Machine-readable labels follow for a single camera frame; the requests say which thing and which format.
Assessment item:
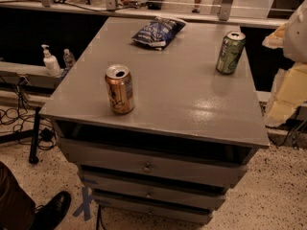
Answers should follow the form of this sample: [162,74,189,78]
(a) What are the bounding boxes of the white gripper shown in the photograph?
[262,24,307,127]

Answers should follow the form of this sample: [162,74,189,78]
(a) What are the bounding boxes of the green soda can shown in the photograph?
[216,31,246,75]

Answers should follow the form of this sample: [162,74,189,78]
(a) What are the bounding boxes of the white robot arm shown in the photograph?
[262,0,307,127]

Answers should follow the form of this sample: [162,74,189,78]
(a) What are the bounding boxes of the orange soda can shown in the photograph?
[105,64,134,114]

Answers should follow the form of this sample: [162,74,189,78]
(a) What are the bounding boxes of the grey metal railing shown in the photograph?
[0,0,307,30]

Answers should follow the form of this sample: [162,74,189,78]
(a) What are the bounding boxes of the blue chip bag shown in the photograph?
[131,16,186,50]

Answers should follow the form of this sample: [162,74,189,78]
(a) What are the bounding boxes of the grey drawer cabinet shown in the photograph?
[38,16,271,226]

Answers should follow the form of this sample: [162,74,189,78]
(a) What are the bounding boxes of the middle grey drawer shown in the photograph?
[78,170,224,210]

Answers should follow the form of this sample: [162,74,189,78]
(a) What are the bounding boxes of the grey drawer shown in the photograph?
[78,170,224,210]
[92,192,212,224]
[59,138,247,187]

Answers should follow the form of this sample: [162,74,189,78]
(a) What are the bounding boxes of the top grey drawer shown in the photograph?
[59,138,247,187]

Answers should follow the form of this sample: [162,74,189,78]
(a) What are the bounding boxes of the clear plastic water bottle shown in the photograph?
[63,49,76,69]

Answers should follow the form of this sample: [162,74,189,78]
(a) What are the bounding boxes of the bottom grey drawer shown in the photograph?
[92,192,212,224]

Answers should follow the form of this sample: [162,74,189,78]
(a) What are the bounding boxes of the white pump bottle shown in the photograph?
[41,44,60,77]

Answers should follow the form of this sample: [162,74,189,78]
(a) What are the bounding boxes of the black stand leg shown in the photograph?
[29,107,40,164]

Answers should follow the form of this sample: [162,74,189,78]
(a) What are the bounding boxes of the black leather shoe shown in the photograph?
[29,191,71,230]

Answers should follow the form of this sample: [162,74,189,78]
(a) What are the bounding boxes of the brown trouser leg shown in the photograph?
[0,162,35,230]

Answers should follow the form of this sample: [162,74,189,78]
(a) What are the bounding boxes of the black floor cables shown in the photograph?
[0,75,58,151]

